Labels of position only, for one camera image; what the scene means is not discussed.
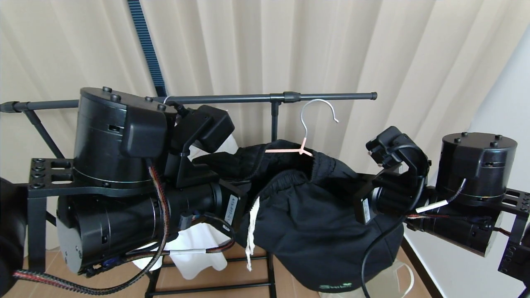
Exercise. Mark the white printed t-shirt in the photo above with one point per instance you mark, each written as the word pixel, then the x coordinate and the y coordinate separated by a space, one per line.
pixel 194 248

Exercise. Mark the black garment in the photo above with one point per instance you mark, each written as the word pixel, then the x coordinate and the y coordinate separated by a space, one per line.
pixel 310 223

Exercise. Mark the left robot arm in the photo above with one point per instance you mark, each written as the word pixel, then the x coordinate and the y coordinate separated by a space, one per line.
pixel 116 136

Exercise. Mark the black clothes rack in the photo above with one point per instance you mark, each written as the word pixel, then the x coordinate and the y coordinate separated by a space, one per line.
pixel 248 98

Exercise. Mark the pink clothes hanger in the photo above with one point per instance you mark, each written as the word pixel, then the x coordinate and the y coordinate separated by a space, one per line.
pixel 167 99
pixel 304 145

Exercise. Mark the beige curtain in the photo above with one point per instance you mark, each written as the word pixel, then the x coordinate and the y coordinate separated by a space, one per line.
pixel 62 41
pixel 372 49

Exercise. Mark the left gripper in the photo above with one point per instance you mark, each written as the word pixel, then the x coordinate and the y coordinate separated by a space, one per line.
pixel 124 223

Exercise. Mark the white laundry basket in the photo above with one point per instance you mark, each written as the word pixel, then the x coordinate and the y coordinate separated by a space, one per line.
pixel 385 281

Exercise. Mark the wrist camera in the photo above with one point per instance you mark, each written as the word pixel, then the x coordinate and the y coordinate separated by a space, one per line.
pixel 393 147
pixel 207 128

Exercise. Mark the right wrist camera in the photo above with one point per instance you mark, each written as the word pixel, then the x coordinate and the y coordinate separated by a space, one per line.
pixel 393 147

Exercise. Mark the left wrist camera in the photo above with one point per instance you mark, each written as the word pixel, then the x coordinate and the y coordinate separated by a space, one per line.
pixel 207 128

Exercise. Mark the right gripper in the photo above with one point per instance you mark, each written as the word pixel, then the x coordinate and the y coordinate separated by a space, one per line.
pixel 389 203

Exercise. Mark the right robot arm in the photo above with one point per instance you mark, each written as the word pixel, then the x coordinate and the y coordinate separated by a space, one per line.
pixel 476 165

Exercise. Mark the window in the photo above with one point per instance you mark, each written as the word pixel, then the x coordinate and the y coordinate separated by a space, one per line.
pixel 145 41

